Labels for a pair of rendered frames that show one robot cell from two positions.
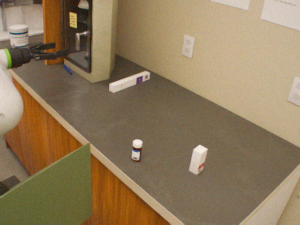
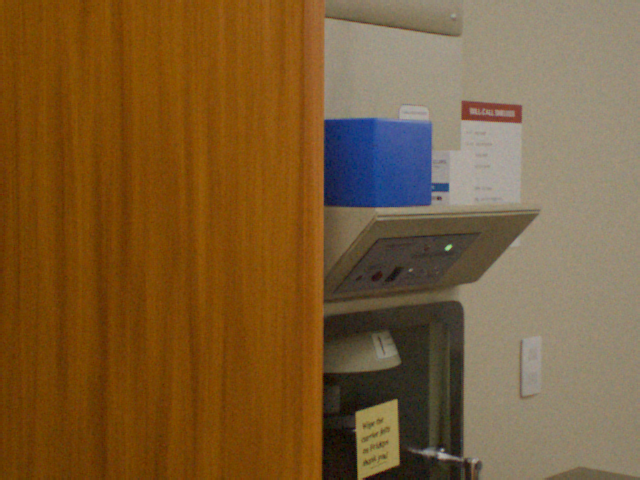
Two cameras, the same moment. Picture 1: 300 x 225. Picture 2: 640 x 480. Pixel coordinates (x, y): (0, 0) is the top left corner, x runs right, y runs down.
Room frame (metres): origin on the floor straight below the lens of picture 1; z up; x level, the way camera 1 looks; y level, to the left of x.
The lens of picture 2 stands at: (1.72, 1.87, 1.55)
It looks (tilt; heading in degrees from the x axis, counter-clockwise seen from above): 3 degrees down; 265
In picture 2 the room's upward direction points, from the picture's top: straight up
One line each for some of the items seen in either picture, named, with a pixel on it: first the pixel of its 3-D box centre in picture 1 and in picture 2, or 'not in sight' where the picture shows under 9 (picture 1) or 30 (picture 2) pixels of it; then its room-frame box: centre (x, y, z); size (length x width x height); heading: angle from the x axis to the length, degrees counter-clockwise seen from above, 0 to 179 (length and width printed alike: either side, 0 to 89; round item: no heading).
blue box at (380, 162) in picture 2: not in sight; (366, 163); (1.57, 0.55, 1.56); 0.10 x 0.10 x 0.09; 45
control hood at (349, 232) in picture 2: not in sight; (422, 249); (1.50, 0.47, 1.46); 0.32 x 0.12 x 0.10; 45
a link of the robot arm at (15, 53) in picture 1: (14, 56); not in sight; (1.19, 0.63, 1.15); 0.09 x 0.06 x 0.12; 46
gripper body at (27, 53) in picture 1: (29, 54); not in sight; (1.24, 0.58, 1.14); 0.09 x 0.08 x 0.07; 136
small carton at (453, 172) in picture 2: not in sight; (444, 177); (1.47, 0.45, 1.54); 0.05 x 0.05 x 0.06; 45
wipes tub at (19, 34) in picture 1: (19, 36); not in sight; (1.92, 0.97, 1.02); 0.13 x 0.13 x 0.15
